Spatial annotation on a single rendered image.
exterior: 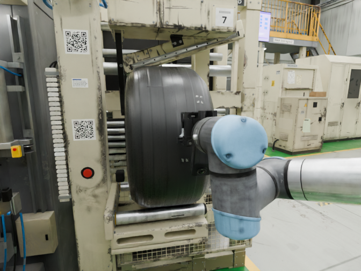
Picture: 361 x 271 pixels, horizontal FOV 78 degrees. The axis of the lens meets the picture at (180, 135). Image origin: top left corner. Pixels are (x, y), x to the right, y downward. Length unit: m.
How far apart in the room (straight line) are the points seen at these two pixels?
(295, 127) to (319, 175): 4.89
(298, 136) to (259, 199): 5.05
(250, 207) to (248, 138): 0.11
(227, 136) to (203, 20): 0.92
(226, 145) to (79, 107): 0.63
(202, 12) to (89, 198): 0.95
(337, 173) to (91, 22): 0.78
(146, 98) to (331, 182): 0.50
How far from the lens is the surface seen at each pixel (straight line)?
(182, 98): 0.69
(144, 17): 1.13
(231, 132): 0.31
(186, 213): 0.89
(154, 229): 0.87
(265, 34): 5.06
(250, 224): 0.38
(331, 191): 0.43
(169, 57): 1.24
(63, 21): 0.88
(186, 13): 1.17
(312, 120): 5.66
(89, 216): 0.96
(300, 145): 5.51
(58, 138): 0.90
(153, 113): 0.66
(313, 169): 0.43
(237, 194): 0.35
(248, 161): 0.32
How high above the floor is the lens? 1.35
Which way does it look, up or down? 11 degrees down
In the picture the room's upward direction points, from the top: straight up
